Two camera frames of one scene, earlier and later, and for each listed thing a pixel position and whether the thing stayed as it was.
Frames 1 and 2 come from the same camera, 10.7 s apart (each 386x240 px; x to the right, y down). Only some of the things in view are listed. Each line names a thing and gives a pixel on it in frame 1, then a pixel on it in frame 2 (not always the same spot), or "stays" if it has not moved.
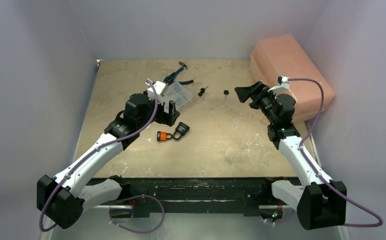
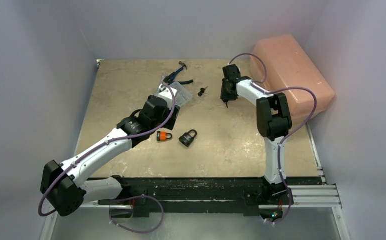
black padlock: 182,128 → 186,139
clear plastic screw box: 178,93 stays
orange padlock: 162,136 stays
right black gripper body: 255,96 → 227,91
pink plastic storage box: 276,55 stays
